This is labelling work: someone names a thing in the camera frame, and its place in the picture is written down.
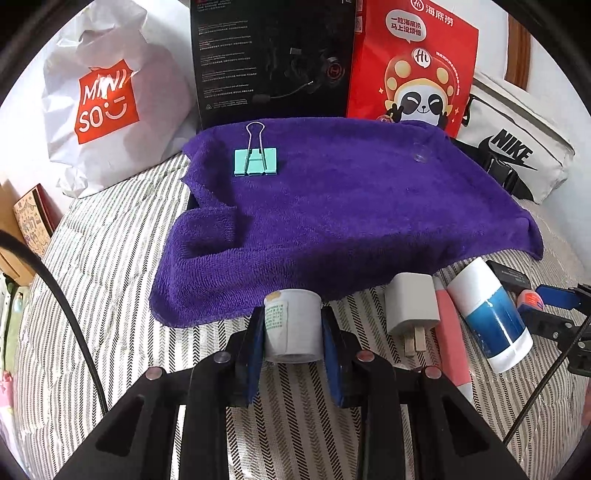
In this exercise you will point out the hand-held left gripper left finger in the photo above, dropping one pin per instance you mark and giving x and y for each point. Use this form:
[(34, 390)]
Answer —
[(256, 353)]

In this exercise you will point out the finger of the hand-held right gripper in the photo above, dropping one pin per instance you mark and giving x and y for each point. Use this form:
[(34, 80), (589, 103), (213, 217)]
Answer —
[(545, 323), (558, 297)]

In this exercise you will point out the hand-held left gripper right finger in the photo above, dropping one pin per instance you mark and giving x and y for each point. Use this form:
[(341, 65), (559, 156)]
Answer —
[(333, 357)]

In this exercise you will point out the small white cylindrical container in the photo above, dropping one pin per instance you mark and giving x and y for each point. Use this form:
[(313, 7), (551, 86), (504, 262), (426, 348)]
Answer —
[(295, 323)]

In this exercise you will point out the long black stick white print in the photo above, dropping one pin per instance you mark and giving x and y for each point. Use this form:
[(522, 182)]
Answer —
[(508, 277)]

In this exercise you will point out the white and blue bottle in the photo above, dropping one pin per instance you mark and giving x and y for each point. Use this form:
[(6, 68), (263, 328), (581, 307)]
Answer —
[(489, 318)]

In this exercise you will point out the pink tube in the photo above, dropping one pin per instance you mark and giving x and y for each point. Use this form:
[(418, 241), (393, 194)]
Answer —
[(450, 341)]

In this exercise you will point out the white charger plug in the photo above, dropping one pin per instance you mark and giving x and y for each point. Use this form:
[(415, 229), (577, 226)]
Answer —
[(411, 300)]

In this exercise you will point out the striped bed sheet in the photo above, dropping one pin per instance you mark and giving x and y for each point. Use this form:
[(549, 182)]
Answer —
[(115, 300)]

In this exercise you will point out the purple towel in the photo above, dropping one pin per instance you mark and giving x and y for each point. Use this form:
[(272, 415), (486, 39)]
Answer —
[(346, 207)]

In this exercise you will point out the teal binder clip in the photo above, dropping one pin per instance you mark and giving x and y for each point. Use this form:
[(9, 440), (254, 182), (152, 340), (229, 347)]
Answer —
[(256, 164)]

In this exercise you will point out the colourful printed cloth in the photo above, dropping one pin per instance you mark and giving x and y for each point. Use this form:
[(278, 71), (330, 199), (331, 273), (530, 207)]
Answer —
[(9, 383)]

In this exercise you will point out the wooden headboard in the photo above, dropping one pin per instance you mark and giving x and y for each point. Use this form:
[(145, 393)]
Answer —
[(517, 50)]

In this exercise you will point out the brown patterned notebook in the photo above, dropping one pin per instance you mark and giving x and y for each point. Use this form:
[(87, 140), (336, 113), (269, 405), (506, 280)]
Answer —
[(34, 221)]

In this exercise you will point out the wooden furniture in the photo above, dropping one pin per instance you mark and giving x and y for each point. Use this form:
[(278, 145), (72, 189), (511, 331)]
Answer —
[(14, 258)]

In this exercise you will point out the white shopping bag orange logo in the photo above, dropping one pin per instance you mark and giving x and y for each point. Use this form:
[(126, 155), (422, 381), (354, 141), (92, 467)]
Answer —
[(106, 106)]

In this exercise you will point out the red panda paper bag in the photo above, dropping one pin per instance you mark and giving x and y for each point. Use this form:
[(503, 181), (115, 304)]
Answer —
[(415, 46)]

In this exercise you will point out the black headset box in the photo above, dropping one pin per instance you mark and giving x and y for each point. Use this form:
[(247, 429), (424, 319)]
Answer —
[(258, 55)]

